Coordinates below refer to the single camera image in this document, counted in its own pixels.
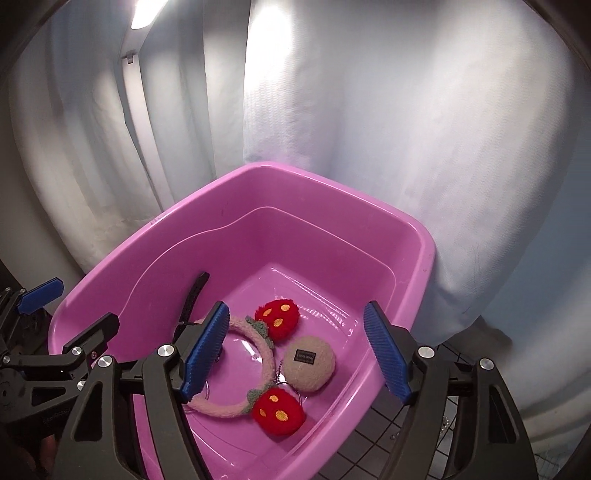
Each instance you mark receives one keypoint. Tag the pink strawberry plush headband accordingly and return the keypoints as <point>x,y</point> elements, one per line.
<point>265,364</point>

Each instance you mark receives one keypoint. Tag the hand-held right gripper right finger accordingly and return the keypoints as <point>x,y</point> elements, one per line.
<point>385,355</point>

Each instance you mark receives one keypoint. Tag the large silver bangle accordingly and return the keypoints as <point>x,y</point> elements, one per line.
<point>211,390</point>

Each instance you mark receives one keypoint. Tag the white curtain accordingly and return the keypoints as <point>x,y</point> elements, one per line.
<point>415,138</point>

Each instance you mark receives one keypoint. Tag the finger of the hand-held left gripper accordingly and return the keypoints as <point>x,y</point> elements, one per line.
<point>92,332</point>
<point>44,294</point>

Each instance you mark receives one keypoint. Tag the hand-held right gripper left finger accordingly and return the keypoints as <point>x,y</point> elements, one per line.
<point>205,355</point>

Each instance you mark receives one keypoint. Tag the black wristwatch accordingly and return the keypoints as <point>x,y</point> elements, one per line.
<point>196,290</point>

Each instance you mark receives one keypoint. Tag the pink plastic tub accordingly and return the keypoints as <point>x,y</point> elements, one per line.
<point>323,230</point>

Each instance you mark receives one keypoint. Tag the white black grid tablecloth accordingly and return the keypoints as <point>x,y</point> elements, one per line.
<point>369,443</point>

